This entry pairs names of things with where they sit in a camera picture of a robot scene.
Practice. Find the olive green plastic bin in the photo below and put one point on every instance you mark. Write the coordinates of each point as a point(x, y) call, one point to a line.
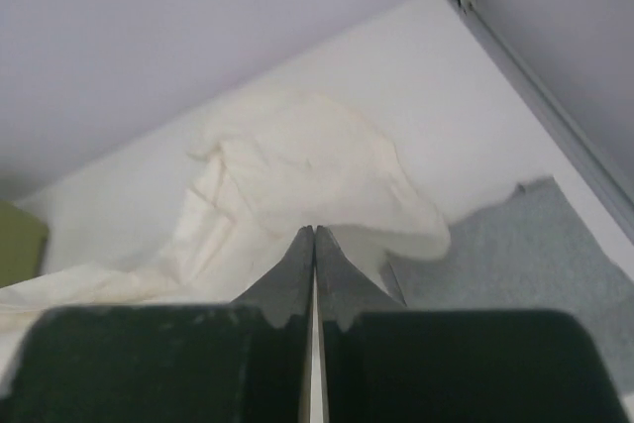
point(23, 240)

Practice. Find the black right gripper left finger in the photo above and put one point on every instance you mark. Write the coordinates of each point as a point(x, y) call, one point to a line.
point(242, 361)

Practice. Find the grey folded t shirt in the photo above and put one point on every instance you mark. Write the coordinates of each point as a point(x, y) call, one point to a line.
point(530, 251)

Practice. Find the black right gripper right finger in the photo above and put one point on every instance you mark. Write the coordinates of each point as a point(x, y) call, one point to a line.
point(382, 362)

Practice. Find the white t shirt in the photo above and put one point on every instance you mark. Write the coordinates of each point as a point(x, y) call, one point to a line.
point(272, 162)

